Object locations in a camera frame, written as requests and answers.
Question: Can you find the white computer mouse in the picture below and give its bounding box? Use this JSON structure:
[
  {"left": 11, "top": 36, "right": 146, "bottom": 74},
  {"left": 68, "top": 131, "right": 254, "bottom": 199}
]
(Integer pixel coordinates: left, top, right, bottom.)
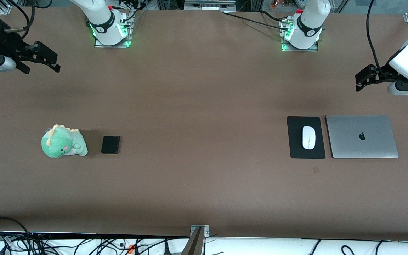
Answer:
[{"left": 302, "top": 126, "right": 316, "bottom": 150}]

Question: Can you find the black mouse pad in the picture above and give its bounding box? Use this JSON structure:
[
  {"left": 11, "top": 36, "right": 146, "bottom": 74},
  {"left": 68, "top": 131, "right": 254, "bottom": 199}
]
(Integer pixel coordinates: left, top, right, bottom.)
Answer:
[{"left": 287, "top": 116, "right": 326, "bottom": 159}]

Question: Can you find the grey closed laptop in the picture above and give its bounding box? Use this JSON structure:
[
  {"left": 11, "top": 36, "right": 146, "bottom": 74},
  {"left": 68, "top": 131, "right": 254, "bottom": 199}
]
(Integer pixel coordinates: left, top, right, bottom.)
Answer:
[{"left": 325, "top": 115, "right": 399, "bottom": 159}]

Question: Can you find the green dinosaur plush toy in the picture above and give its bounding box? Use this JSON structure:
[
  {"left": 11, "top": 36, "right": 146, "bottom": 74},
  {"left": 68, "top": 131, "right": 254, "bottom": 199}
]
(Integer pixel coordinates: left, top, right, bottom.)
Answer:
[{"left": 41, "top": 124, "right": 88, "bottom": 158}]

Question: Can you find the grey port box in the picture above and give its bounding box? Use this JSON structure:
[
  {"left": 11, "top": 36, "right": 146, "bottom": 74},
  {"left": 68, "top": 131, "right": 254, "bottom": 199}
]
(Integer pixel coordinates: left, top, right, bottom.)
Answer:
[{"left": 184, "top": 0, "right": 237, "bottom": 11}]

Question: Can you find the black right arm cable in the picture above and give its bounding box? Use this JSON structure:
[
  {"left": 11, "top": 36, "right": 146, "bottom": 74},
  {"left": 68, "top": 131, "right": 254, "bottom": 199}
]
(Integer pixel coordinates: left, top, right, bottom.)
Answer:
[{"left": 4, "top": 0, "right": 54, "bottom": 36}]

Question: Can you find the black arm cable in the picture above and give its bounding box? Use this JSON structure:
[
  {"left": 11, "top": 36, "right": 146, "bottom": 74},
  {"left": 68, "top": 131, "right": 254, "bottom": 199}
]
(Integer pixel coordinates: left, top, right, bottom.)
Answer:
[
  {"left": 4, "top": 0, "right": 54, "bottom": 36},
  {"left": 366, "top": 0, "right": 381, "bottom": 69}
]

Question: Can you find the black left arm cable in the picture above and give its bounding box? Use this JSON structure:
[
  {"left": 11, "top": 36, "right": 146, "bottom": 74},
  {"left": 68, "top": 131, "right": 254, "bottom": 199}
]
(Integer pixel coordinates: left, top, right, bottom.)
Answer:
[{"left": 366, "top": 0, "right": 381, "bottom": 69}]

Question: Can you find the short black table cable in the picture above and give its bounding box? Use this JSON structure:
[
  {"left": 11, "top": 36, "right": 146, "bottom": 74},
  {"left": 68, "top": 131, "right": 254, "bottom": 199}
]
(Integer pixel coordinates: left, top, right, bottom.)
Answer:
[{"left": 260, "top": 10, "right": 284, "bottom": 23}]

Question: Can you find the long black table cable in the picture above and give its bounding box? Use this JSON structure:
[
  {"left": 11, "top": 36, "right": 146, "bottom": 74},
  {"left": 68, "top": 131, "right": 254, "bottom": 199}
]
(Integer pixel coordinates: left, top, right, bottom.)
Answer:
[{"left": 223, "top": 12, "right": 291, "bottom": 32}]

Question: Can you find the metal bracket with strut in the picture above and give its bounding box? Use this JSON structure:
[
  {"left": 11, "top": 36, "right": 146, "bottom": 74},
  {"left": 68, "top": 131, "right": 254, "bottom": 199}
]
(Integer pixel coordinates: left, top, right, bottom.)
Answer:
[{"left": 182, "top": 224, "right": 210, "bottom": 255}]

